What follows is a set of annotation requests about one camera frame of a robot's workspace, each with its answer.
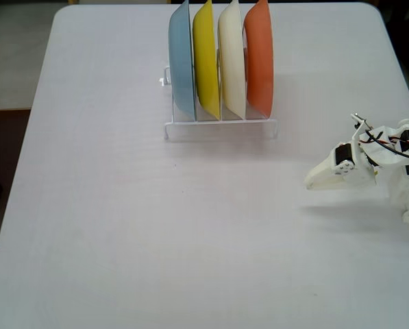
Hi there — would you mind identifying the yellow plate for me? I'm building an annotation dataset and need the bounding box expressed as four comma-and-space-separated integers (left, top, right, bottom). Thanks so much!
192, 0, 222, 121

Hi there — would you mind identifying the orange plate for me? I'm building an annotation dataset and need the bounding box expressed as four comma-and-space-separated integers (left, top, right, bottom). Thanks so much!
242, 0, 275, 119

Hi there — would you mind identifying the white wire dish rack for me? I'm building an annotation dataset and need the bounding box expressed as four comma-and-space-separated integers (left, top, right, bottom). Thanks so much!
158, 64, 280, 142

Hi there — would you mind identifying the cream white plate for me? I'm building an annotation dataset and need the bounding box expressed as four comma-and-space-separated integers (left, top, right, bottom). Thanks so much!
217, 0, 248, 120

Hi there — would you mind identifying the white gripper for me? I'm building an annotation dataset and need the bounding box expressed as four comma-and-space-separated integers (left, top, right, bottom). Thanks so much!
304, 132, 379, 191

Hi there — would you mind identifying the light blue plate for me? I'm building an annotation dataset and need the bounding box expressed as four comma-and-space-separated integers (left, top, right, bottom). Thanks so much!
168, 0, 197, 121

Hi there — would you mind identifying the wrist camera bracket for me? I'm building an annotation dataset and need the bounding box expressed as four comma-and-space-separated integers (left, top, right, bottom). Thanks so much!
349, 112, 368, 136

